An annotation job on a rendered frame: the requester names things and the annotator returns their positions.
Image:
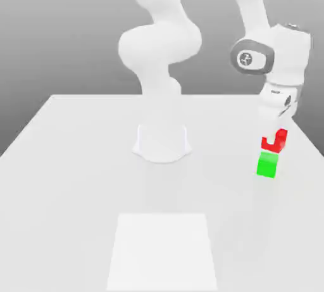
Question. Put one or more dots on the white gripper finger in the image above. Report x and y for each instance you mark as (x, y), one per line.
(272, 132)

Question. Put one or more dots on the small red cube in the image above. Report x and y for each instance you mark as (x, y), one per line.
(281, 139)

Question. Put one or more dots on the small green cube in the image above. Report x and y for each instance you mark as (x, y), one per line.
(266, 165)

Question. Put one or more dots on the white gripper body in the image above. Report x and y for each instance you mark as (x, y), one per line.
(274, 102)

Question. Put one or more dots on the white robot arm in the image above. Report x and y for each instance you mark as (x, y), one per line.
(159, 43)

